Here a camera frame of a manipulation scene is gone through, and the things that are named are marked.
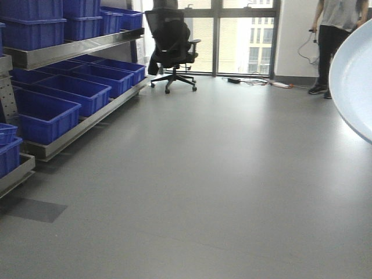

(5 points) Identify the light blue plate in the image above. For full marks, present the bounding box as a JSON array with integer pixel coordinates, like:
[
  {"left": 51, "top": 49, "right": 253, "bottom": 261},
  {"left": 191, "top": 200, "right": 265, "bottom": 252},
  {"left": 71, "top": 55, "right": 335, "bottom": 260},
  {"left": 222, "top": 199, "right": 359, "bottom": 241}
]
[{"left": 329, "top": 20, "right": 371, "bottom": 143}]

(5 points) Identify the black power adapter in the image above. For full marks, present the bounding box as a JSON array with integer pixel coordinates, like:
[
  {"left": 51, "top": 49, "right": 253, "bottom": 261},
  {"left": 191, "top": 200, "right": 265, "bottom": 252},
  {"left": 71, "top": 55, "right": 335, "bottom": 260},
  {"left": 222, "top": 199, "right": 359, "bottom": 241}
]
[{"left": 227, "top": 77, "right": 241, "bottom": 84}]

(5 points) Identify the black mesh office chair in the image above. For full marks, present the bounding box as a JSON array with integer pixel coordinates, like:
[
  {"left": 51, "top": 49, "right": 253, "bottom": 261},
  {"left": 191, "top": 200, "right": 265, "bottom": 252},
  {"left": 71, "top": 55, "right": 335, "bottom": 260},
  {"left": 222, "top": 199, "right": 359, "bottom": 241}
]
[{"left": 145, "top": 9, "right": 200, "bottom": 94}]

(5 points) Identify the white power strip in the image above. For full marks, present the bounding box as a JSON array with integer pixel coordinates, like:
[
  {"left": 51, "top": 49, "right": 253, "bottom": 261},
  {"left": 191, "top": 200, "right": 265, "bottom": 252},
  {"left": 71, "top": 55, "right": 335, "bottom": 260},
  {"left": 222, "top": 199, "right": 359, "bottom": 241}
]
[{"left": 271, "top": 81, "right": 294, "bottom": 88}]

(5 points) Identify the steel flow rack shelving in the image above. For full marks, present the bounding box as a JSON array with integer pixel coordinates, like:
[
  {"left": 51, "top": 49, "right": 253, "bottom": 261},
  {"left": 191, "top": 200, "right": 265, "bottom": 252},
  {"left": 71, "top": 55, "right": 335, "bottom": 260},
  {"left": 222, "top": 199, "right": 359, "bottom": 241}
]
[{"left": 1, "top": 28, "right": 146, "bottom": 196}]

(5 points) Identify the standing person grey shirt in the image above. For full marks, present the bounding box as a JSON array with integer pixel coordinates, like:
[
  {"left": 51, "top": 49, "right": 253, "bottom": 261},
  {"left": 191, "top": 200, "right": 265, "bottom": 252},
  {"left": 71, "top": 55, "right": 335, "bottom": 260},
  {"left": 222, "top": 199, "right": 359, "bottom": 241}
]
[{"left": 308, "top": 0, "right": 369, "bottom": 99}]

